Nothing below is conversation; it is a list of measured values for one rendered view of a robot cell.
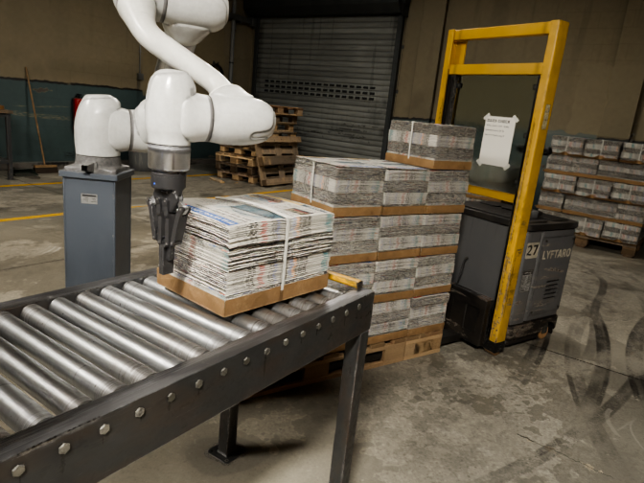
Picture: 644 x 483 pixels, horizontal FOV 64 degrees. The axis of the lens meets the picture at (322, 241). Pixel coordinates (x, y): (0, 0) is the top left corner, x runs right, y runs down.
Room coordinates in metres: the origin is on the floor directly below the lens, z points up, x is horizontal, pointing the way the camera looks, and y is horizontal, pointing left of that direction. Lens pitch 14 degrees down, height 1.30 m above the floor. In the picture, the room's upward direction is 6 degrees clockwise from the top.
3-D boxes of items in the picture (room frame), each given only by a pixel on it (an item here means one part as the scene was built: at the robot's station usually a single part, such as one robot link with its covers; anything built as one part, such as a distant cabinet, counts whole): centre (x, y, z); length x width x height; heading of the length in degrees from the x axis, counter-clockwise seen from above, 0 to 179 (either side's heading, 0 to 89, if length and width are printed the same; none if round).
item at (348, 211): (2.51, -0.04, 0.86); 0.38 x 0.29 x 0.04; 35
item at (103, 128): (1.91, 0.85, 1.17); 0.18 x 0.16 x 0.22; 121
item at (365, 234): (2.43, 0.07, 0.42); 1.17 x 0.39 x 0.83; 125
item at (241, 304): (1.26, 0.27, 0.83); 0.29 x 0.16 x 0.04; 50
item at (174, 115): (1.13, 0.34, 1.27); 0.13 x 0.11 x 0.16; 121
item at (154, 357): (1.02, 0.43, 0.77); 0.47 x 0.05 x 0.05; 56
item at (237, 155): (9.18, 1.29, 0.65); 1.33 x 0.94 x 1.30; 150
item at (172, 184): (1.12, 0.35, 1.09); 0.08 x 0.07 x 0.09; 56
